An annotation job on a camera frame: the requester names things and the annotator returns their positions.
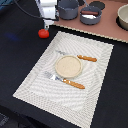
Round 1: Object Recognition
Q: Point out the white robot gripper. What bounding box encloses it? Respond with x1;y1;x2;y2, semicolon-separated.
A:
35;0;59;30

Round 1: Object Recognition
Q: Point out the red tomato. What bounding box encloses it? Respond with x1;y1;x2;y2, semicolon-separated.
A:
38;29;49;38

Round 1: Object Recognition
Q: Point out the white and blue fish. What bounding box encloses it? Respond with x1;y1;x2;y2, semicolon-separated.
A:
82;15;96;19

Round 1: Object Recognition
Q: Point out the brown sausage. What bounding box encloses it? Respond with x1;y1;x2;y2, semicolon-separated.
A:
81;11;98;16

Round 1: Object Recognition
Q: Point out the grey frying pan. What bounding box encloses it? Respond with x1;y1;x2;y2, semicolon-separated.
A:
80;3;102;25

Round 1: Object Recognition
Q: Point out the grey cooking pot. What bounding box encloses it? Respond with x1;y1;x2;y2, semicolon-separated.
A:
58;0;79;20

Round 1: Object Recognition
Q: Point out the black round lid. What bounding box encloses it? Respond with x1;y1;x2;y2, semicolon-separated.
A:
89;1;105;10

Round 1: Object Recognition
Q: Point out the round beige plate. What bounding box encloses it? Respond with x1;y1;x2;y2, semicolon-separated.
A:
55;55;83;78

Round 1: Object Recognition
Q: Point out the pink tray mat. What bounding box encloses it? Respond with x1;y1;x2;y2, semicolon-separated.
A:
55;0;128;43

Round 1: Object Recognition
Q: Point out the cream bowl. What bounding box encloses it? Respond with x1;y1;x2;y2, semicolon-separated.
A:
118;4;128;30

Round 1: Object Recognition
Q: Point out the white woven placemat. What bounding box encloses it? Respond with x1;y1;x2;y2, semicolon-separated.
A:
12;30;115;128

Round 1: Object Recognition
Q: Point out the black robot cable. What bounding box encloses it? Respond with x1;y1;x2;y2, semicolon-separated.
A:
13;0;43;20

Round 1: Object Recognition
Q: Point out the knife with wooden handle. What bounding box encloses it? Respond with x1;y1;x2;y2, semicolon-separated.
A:
55;50;97;62

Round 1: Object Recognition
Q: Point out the fork with wooden handle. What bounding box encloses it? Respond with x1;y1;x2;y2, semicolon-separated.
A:
44;71;85;89

